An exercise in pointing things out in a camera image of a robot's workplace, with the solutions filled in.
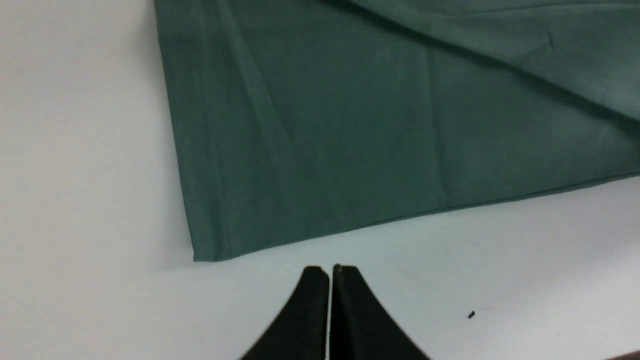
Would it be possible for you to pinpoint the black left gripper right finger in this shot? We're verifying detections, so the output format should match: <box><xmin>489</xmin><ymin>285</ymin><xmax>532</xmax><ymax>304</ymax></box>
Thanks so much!
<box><xmin>330</xmin><ymin>264</ymin><xmax>429</xmax><ymax>360</ymax></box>

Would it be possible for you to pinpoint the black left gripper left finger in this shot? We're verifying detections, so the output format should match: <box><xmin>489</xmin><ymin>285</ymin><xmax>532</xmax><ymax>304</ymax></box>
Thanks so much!
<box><xmin>242</xmin><ymin>266</ymin><xmax>330</xmax><ymax>360</ymax></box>

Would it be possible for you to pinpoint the green long-sleeve top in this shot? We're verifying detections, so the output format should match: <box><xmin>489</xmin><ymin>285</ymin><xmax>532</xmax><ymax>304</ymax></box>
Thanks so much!
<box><xmin>153</xmin><ymin>0</ymin><xmax>640</xmax><ymax>262</ymax></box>

